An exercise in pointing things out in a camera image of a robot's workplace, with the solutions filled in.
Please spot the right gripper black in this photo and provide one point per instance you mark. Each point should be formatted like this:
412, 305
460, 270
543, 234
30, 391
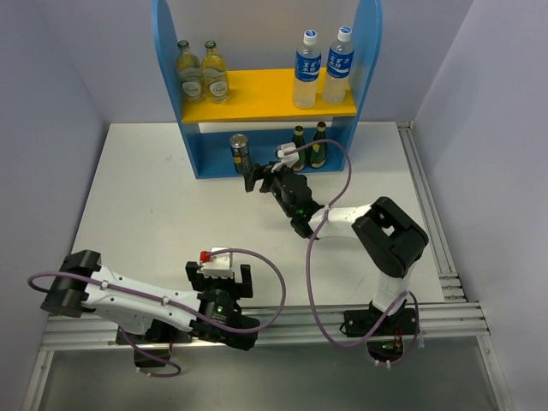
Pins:
258, 174

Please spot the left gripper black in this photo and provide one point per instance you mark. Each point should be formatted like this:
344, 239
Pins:
237, 289

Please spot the black gold can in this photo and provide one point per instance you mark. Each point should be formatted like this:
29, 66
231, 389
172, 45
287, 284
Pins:
240, 153

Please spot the green glass bottle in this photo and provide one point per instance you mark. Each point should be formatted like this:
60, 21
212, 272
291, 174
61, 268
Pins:
299, 141
317, 151

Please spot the Pocari water bottle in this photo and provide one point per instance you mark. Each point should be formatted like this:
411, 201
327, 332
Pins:
306, 74
338, 66

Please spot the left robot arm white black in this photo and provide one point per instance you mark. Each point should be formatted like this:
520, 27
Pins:
209, 312

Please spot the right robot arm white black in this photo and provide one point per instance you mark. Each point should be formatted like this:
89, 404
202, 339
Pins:
392, 239

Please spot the blue shelf with yellow board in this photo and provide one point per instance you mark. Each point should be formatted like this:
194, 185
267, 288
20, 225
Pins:
261, 98

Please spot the right yellow soda water bottle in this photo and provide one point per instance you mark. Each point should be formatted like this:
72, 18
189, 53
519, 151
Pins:
215, 73

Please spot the yellow soda water bottle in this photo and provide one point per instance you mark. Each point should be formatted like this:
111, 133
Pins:
215, 73
189, 73

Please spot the left yellow soda water bottle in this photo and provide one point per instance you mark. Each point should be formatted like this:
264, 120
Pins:
189, 73

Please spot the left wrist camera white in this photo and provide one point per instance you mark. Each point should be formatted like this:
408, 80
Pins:
218, 265

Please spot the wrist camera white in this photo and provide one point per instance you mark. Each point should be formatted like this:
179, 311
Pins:
218, 265
287, 156

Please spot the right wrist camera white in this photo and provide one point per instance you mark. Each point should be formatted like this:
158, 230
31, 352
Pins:
287, 156

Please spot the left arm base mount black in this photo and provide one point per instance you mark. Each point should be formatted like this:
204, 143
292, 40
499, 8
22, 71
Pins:
158, 343

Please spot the aluminium rail frame front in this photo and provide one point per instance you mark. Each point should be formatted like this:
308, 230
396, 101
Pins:
294, 325

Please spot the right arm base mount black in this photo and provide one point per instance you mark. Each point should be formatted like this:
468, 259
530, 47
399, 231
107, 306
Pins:
397, 332

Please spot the aluminium rail right side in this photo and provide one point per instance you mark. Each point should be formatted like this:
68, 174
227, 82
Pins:
432, 240

